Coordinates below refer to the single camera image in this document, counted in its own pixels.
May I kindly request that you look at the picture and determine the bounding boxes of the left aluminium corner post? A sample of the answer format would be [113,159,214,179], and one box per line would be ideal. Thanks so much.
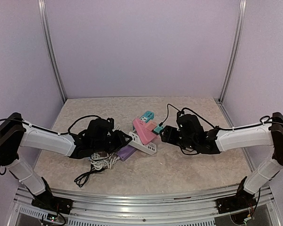
[37,0,67,103]

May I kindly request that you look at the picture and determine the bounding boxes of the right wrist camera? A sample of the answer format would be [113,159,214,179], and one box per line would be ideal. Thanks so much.
[176,110,185,119]

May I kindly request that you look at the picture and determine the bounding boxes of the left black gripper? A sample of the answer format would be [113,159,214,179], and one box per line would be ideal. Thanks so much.
[92,129,132,154]

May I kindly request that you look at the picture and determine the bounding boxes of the purple power strip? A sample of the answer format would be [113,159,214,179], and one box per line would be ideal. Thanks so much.
[116,145,136,161]

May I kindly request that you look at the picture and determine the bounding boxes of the black usb cable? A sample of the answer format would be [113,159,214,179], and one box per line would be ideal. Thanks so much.
[158,104,180,127]

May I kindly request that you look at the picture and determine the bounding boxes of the white power strip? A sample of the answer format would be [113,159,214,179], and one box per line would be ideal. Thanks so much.
[129,132,157,155]

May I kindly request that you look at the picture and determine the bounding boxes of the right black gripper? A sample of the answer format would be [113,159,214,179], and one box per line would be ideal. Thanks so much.
[159,125,197,151]

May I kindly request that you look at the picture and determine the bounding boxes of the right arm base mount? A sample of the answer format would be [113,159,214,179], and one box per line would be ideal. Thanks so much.
[216,195,257,214]

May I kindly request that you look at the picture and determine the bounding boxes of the teal power strip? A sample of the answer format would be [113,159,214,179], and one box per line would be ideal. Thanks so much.
[140,111,155,123]

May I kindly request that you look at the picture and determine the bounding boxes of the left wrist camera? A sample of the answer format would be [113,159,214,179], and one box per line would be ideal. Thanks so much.
[107,118,115,130]

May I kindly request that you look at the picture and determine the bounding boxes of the teal plug adapter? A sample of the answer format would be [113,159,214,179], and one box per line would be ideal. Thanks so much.
[152,124,164,135]

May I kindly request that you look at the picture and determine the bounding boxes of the aluminium front frame rail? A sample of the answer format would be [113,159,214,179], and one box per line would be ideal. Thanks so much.
[7,185,283,226]

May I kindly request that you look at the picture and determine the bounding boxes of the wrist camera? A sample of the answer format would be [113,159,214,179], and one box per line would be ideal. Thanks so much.
[107,118,115,130]
[176,110,185,119]

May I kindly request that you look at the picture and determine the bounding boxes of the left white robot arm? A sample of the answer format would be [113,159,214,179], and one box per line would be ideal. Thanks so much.
[0,113,132,210]

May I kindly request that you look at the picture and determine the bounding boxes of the aluminium corner post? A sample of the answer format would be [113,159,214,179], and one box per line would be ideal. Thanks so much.
[218,0,247,105]
[37,0,67,103]

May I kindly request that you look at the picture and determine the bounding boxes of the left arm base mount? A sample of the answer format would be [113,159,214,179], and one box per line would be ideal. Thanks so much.
[32,197,74,215]

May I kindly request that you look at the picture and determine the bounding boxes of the pink triangular power strip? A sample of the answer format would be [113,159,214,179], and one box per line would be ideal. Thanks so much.
[133,118,157,145]

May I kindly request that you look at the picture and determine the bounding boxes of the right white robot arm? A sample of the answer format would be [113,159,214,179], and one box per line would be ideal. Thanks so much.
[159,112,283,209]

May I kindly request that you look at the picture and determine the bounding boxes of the pink plug adapter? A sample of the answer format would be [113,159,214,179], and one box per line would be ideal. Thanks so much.
[146,121,157,131]

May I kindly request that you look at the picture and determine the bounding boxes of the right aluminium corner post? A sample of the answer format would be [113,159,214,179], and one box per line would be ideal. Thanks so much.
[218,0,247,105]

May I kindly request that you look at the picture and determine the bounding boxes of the black coiled cable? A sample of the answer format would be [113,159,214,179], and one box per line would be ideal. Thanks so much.
[74,164,107,188]

